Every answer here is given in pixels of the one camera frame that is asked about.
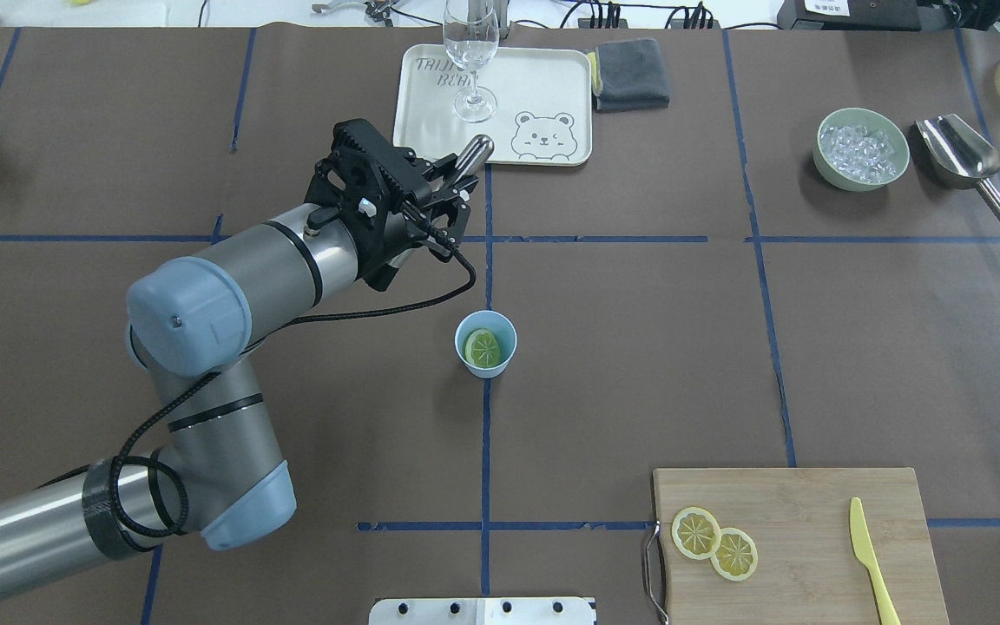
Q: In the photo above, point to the grey folded cloth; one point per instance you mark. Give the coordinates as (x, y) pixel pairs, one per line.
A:
(629, 75)

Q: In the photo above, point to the clear wine glass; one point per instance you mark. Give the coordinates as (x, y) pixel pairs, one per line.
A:
(471, 38)

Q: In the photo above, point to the cream bear tray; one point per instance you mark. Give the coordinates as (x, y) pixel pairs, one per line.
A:
(544, 105)

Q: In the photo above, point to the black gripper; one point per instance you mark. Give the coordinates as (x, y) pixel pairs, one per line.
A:
(381, 246)

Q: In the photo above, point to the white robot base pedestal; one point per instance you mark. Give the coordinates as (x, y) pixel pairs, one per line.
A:
(485, 610)

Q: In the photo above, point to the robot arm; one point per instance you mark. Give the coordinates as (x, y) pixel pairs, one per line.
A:
(208, 462)

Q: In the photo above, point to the light blue cup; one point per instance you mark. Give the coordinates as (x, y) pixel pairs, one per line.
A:
(504, 330)

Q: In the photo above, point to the metal ice scoop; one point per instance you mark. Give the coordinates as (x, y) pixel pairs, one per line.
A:
(961, 157)

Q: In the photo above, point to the bamboo cutting board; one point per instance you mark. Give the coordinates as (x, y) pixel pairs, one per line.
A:
(799, 520)

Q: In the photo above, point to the yellow plastic knife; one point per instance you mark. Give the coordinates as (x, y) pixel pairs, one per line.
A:
(863, 550)

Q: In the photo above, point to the green bowl of ice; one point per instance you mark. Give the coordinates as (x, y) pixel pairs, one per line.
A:
(859, 150)

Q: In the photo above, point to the steel muddler with black cap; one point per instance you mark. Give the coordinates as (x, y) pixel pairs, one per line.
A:
(478, 151)

